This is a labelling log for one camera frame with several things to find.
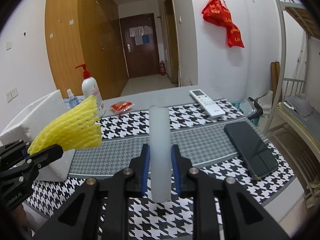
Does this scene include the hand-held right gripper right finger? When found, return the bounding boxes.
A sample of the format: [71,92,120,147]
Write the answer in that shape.
[171,144,292,240]

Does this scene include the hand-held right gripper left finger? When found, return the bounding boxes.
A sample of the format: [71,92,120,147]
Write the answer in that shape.
[32,144,150,240]

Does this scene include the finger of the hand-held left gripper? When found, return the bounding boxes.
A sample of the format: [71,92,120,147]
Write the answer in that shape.
[0,140,32,167]
[15,144,64,178]

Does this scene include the white foam tube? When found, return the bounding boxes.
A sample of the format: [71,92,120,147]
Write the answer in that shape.
[149,106,172,203]

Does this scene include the white foam box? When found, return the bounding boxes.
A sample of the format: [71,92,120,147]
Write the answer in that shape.
[0,89,75,182]

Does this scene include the yellow foam fruit net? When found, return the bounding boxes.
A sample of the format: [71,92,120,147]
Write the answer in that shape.
[27,95,102,155]

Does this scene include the houndstooth tablecloth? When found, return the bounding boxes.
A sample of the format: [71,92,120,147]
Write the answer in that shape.
[25,99,295,240]

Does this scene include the clear blue spray bottle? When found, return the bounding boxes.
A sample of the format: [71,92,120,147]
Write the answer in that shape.
[64,89,80,110]

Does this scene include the red snack packet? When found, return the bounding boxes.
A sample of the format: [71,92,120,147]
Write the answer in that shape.
[110,101,135,115]

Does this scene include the white remote control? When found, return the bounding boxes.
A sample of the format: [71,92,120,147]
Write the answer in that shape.
[189,89,226,118]

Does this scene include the black smartphone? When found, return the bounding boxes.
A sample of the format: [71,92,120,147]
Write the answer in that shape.
[224,121,279,181]

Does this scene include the white bottle red pump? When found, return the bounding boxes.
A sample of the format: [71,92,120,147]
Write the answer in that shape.
[75,64,105,117]

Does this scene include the crumpled clear plastic bag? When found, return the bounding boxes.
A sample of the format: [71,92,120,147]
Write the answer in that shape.
[239,99,258,117]

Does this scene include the dark brown door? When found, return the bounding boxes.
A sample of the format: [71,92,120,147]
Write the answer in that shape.
[119,12,160,79]

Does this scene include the white tote bag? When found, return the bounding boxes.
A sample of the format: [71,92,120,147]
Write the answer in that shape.
[257,90,274,118]

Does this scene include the wooden wardrobe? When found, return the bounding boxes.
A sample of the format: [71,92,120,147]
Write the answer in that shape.
[45,0,129,100]

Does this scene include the wooden side door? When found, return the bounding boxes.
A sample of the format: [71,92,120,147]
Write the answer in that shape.
[164,0,180,87]

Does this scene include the wooden boards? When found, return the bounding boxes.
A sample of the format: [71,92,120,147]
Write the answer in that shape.
[270,61,282,105]

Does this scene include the taped paper notices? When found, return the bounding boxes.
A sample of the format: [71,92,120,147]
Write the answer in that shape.
[129,25,152,45]

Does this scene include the grey cloth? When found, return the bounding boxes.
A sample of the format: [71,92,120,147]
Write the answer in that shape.
[285,94,314,118]

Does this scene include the red printed bag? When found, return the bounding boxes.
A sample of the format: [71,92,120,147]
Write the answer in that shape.
[226,22,245,48]
[201,0,233,27]

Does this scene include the metal bunk bed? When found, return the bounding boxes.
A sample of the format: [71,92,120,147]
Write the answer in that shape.
[262,0,320,205]

